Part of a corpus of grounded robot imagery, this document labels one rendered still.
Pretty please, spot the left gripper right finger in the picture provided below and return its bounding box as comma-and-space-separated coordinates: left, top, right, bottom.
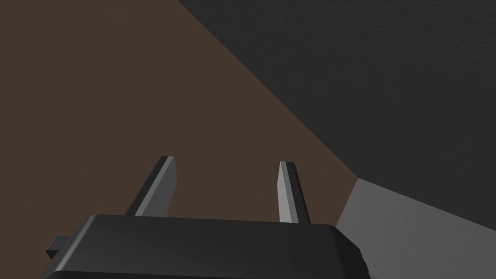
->
277, 160, 311, 225

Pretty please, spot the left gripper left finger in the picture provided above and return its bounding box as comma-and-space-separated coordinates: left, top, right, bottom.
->
124, 155, 178, 218

